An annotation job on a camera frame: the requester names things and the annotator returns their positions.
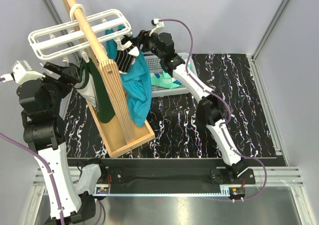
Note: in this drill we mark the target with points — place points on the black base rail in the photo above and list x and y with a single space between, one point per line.
125 171

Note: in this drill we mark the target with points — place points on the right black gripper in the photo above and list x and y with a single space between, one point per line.
144 38

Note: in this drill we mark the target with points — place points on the green white sock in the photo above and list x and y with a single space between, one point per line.
91 86

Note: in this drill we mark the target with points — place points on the white plastic clip hanger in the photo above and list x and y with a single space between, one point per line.
61 40

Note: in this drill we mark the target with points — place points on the teal cloth garment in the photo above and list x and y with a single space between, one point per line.
137 84

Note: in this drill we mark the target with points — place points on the wooden pole stand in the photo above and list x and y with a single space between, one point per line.
109 73

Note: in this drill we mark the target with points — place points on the mint green sock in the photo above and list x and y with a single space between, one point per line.
164 80

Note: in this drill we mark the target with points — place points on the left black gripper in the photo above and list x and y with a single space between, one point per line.
69 76

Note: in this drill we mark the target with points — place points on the grey plastic basket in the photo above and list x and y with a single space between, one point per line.
155 67

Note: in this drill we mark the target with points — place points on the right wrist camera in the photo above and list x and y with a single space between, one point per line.
158 25

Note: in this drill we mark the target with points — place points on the black marbled mat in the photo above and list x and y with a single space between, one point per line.
179 122

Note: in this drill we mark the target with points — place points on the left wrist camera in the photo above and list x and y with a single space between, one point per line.
21 73

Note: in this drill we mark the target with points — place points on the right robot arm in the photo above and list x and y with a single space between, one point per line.
199 95

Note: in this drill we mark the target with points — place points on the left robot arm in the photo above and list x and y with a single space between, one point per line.
40 96

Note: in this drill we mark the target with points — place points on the white hanger clip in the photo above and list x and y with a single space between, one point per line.
123 42

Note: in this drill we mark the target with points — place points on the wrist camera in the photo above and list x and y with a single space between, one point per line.
21 73
158 25

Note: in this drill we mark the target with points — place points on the black white striped sock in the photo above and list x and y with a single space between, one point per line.
126 56

